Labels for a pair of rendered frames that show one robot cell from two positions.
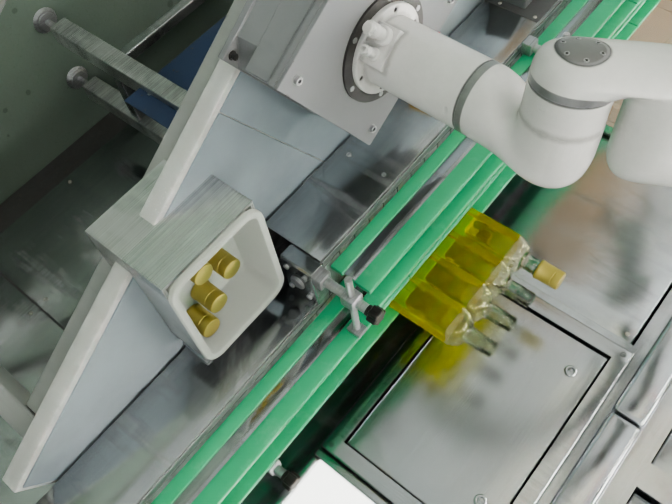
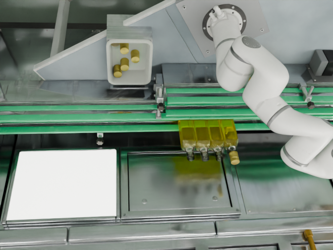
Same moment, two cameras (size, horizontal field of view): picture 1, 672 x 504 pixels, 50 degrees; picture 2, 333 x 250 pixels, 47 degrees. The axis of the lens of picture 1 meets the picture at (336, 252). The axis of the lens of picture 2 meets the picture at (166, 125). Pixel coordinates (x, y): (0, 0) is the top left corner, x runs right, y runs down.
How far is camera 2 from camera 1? 70 cm
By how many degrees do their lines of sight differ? 20
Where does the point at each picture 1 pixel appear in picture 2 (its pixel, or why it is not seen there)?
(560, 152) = (226, 71)
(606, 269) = (267, 189)
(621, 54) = (259, 50)
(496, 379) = (190, 179)
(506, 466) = (162, 201)
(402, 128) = not seen: hidden behind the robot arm
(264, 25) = not seen: outside the picture
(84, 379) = (73, 54)
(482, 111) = (221, 49)
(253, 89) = not seen: hidden behind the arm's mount
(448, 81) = (222, 36)
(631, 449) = (206, 237)
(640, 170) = (245, 95)
